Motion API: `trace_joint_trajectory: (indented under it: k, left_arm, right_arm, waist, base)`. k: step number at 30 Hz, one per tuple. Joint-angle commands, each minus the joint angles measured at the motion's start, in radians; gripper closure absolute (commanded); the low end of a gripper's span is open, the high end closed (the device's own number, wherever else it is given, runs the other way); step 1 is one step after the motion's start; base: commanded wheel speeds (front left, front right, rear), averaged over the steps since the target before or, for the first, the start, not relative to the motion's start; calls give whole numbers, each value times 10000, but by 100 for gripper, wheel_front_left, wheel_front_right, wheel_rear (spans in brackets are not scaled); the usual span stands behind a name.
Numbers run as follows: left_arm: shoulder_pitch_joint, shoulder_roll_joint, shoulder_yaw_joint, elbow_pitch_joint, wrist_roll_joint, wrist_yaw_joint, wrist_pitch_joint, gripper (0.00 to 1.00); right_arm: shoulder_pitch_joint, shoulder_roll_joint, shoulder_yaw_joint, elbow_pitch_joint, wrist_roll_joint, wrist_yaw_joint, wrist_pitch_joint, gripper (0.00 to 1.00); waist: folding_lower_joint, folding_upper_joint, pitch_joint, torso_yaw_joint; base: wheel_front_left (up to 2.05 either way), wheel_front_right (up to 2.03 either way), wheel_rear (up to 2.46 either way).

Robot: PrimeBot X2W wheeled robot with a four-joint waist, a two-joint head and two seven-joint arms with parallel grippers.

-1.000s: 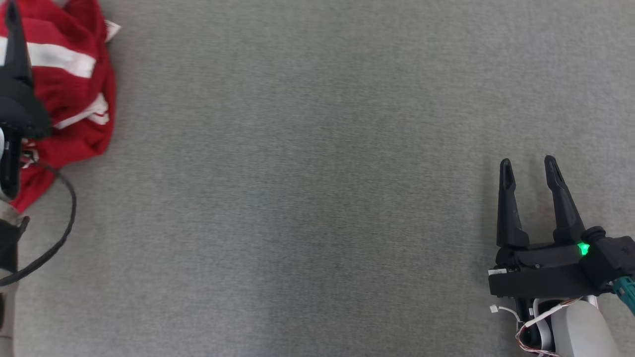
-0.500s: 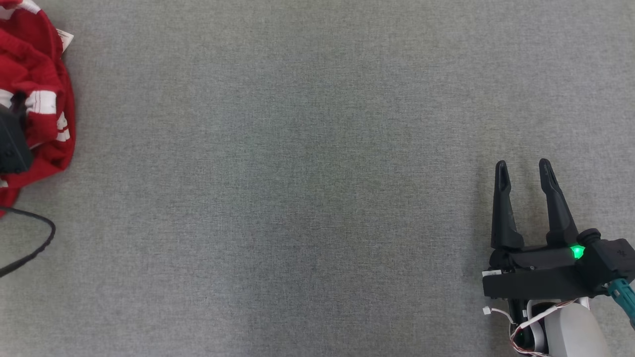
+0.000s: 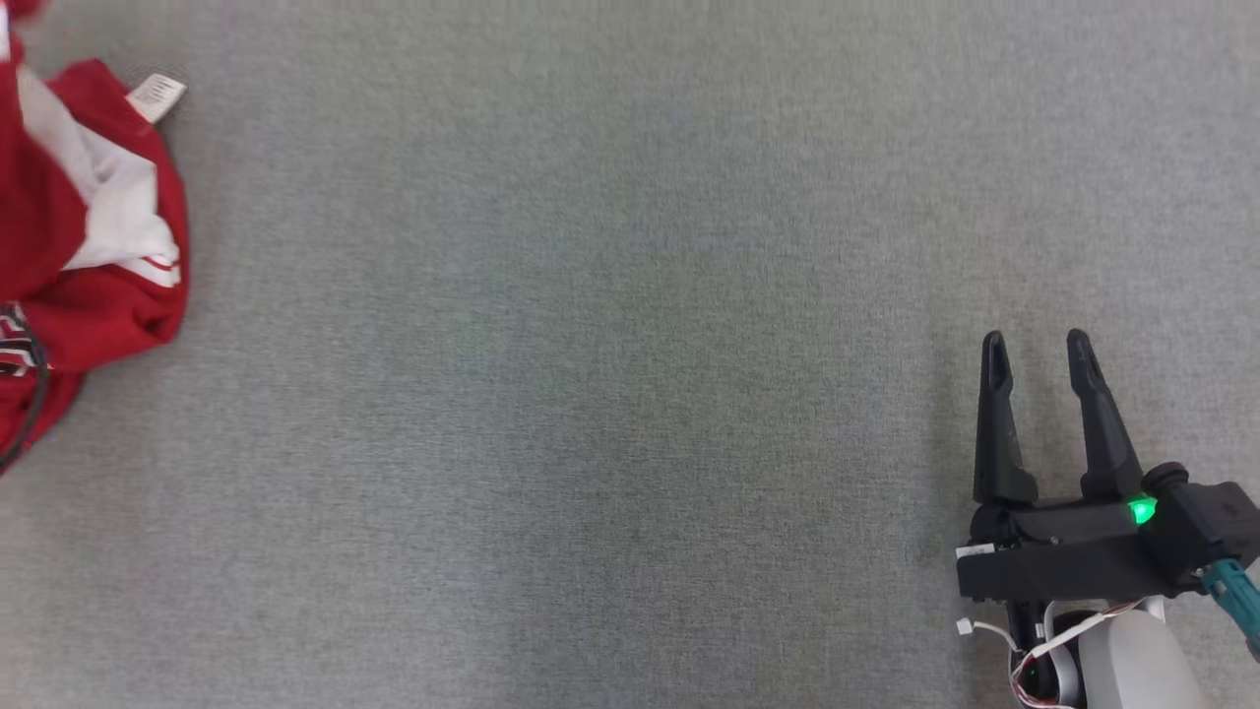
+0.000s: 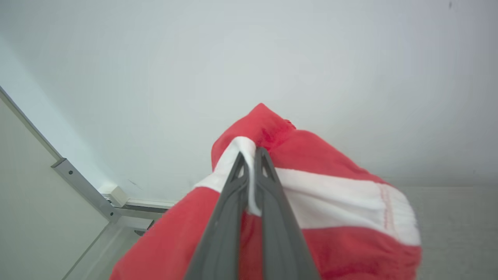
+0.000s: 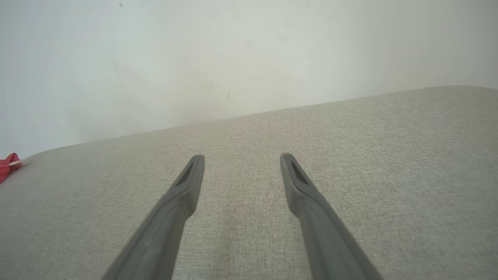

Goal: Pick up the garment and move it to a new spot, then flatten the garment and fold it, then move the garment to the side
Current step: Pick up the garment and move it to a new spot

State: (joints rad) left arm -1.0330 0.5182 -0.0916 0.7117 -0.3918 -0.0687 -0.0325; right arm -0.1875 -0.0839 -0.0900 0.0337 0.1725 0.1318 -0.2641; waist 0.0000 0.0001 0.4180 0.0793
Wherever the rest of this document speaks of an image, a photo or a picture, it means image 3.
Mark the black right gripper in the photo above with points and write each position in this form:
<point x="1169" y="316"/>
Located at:
<point x="1063" y="551"/>

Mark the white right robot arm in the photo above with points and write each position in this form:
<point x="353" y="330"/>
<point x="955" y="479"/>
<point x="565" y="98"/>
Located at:
<point x="1132" y="660"/>

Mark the red jersey with number print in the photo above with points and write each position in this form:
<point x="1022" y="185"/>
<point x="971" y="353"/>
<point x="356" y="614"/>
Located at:
<point x="98" y="315"/>

